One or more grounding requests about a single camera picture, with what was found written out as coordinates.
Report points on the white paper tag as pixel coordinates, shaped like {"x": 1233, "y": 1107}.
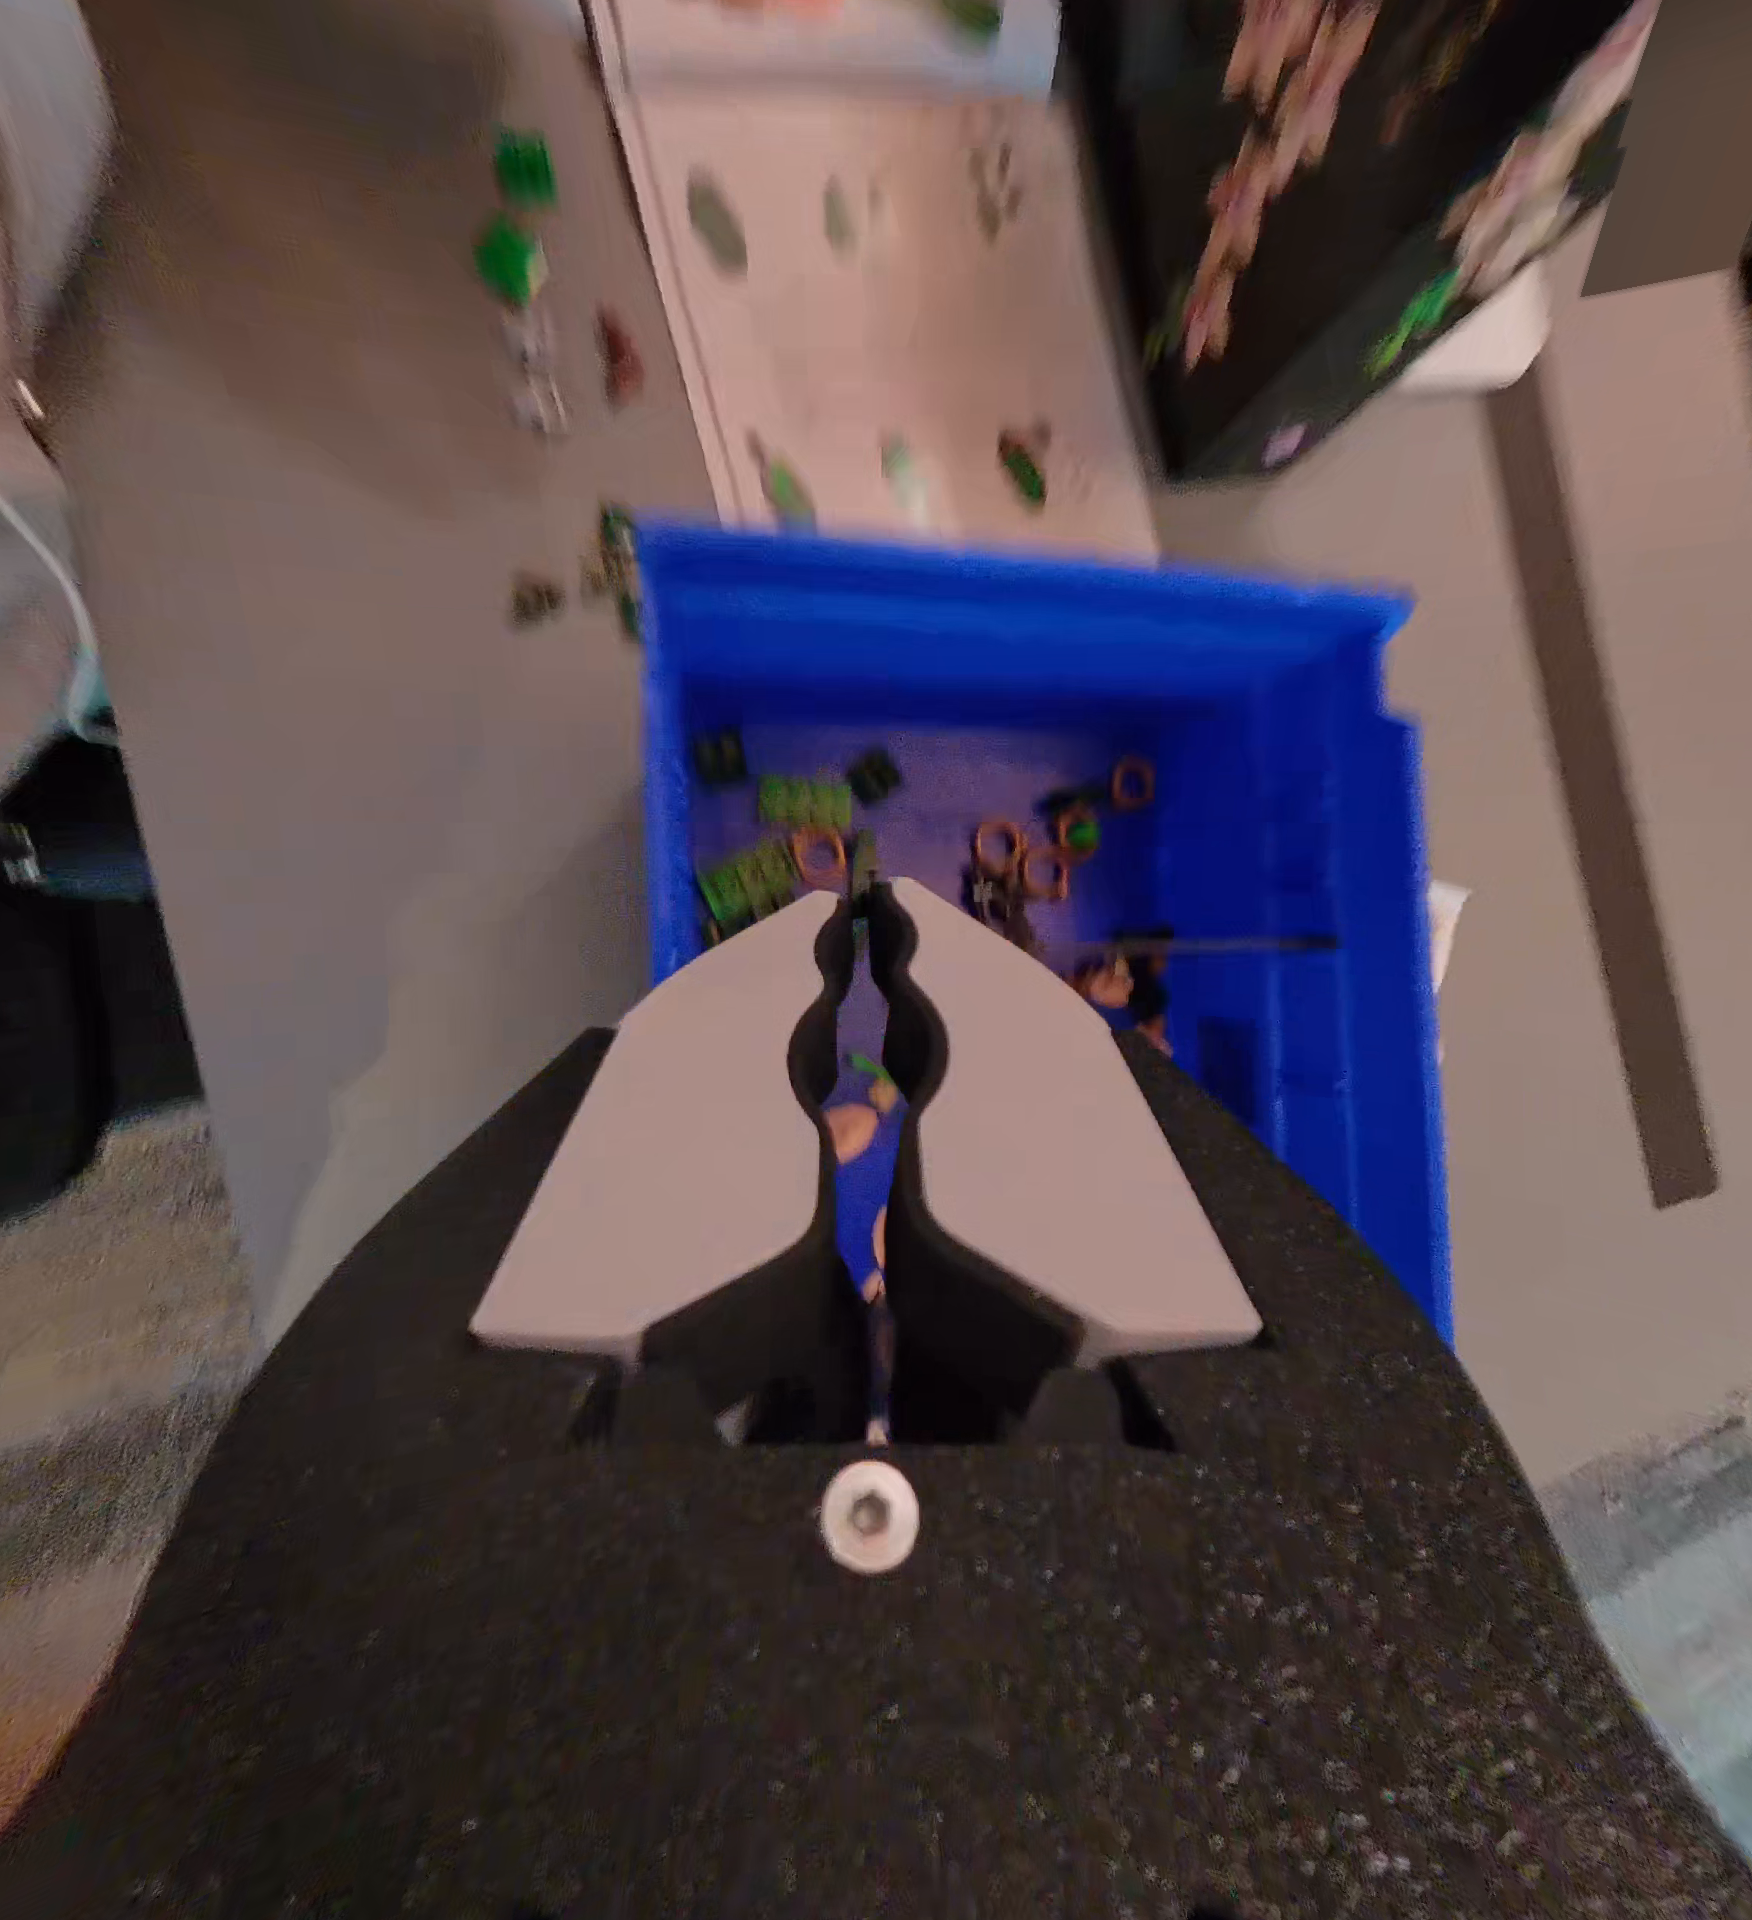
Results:
{"x": 1450, "y": 938}

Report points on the black floral printed box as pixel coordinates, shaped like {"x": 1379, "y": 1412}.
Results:
{"x": 1311, "y": 240}

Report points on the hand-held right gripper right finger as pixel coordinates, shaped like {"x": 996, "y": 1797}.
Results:
{"x": 1058, "y": 1171}

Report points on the dark round object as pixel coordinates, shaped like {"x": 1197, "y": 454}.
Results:
{"x": 6, "y": 992}

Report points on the blue plastic bin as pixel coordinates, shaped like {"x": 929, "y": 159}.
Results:
{"x": 1267, "y": 705}

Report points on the dark strip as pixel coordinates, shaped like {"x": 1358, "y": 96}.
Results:
{"x": 1604, "y": 795}

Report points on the group of copper rings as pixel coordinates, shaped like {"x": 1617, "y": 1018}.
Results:
{"x": 999, "y": 849}

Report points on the bright green terminal block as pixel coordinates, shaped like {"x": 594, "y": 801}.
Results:
{"x": 509, "y": 258}
{"x": 524, "y": 166}

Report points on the small red part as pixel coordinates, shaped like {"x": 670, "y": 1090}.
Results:
{"x": 617, "y": 358}

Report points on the grey desk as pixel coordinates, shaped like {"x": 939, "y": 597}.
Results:
{"x": 366, "y": 782}

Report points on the small dark part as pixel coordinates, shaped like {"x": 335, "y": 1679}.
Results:
{"x": 534, "y": 600}
{"x": 611, "y": 567}

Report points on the small grey part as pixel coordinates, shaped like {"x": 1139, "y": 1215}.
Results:
{"x": 531, "y": 339}
{"x": 542, "y": 406}

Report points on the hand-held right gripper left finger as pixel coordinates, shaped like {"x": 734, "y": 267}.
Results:
{"x": 666, "y": 1171}

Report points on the dark green terminal block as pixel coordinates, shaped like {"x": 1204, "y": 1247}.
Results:
{"x": 875, "y": 777}
{"x": 720, "y": 757}

